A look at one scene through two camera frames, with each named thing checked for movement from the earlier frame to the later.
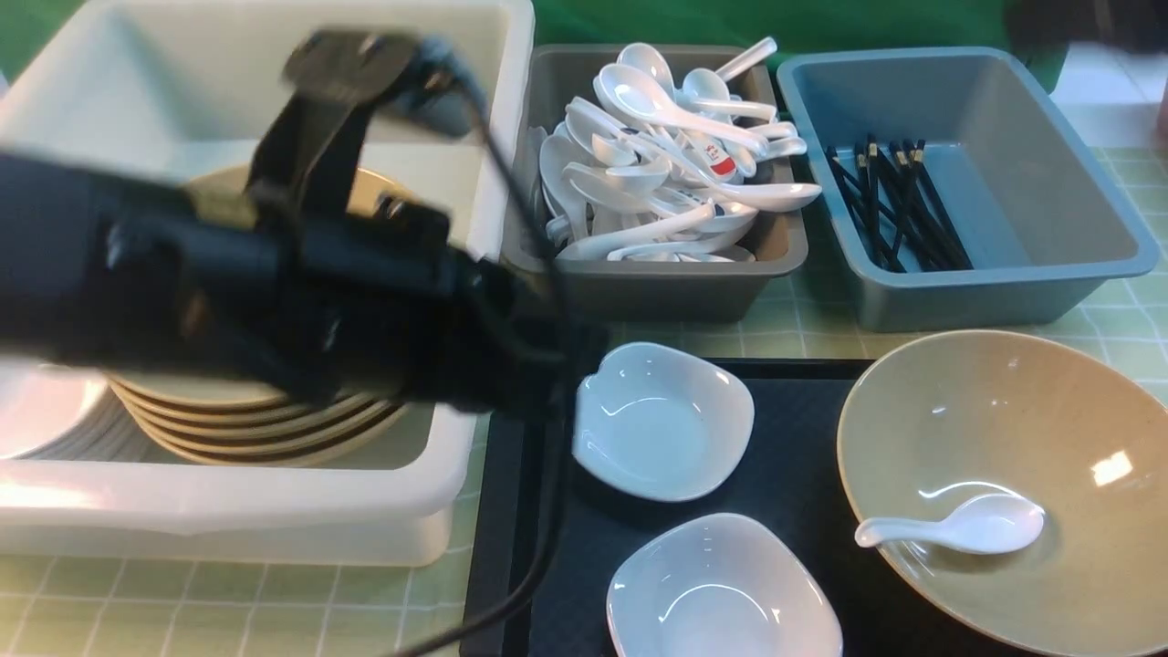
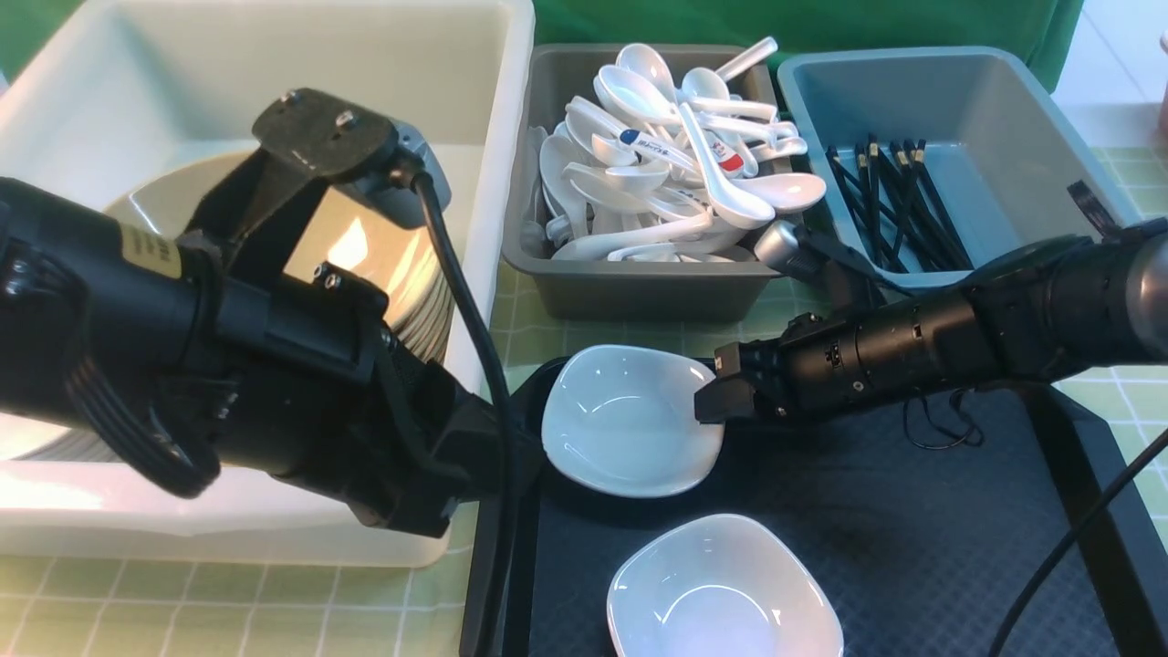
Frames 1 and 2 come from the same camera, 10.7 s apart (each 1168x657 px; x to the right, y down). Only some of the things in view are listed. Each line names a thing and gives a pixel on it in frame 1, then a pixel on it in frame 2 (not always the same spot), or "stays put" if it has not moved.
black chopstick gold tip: (926, 184) stays put
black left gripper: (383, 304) -> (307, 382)
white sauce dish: (724, 585) stays put
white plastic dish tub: (166, 90) stays put
